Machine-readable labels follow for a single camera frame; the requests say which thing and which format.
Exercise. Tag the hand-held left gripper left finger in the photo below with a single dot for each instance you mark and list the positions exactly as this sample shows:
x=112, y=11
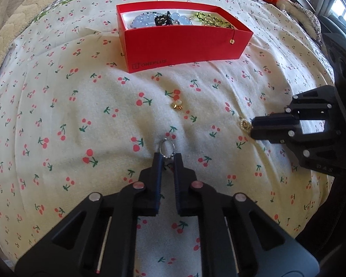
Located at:
x=158, y=166

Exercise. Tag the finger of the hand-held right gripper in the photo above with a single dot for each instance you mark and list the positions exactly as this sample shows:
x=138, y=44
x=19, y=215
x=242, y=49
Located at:
x=314, y=157
x=276, y=125

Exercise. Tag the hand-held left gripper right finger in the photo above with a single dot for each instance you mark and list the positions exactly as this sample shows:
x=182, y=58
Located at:
x=177, y=168

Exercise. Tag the gold charm ornament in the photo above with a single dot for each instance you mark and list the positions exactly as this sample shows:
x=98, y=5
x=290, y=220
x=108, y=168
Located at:
x=244, y=124

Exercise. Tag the gold pearl earring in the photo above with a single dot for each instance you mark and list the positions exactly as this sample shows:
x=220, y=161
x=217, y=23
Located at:
x=177, y=104

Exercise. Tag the red cardboard box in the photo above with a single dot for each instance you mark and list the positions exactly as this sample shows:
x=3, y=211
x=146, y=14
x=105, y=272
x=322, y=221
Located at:
x=175, y=46

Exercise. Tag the black hair claw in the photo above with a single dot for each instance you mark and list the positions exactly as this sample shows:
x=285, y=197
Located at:
x=162, y=19

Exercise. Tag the white fuzzy cushion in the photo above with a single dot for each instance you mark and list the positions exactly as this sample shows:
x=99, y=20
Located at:
x=299, y=14

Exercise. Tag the cherry print bedsheet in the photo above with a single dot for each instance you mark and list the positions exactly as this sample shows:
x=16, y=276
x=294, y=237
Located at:
x=74, y=106

